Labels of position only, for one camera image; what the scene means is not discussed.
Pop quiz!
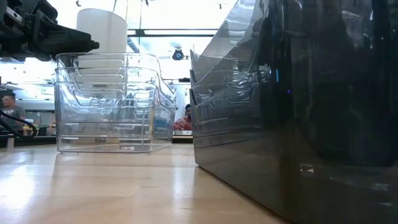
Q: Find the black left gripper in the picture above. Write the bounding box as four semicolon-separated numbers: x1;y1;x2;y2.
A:
0;14;100;62

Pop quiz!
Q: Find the clear plastic basket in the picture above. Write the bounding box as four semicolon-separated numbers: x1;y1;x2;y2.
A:
54;66;175;139
53;80;177;154
55;52;170;125

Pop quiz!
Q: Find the smoky grey plastic basket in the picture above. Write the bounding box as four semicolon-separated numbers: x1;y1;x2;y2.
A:
189;88;398;224
190;0;398;175
189;68;398;200

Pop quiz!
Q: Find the white lamp with wooden base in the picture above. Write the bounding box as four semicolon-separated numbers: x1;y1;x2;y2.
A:
75;7;129;94

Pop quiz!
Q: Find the person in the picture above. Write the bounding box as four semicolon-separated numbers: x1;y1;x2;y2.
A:
0;92;26;131
174;103;193;131

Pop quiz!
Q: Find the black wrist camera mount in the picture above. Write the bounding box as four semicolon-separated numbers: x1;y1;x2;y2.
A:
6;0;59;24

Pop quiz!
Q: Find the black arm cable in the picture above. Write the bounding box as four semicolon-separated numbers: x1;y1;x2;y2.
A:
0;110;39;138

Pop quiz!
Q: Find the black aluminium table frame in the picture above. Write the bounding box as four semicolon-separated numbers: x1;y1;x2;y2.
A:
0;135;193;147

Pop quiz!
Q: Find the black hanging camera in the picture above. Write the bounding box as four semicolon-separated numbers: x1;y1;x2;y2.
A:
172;48;185;62

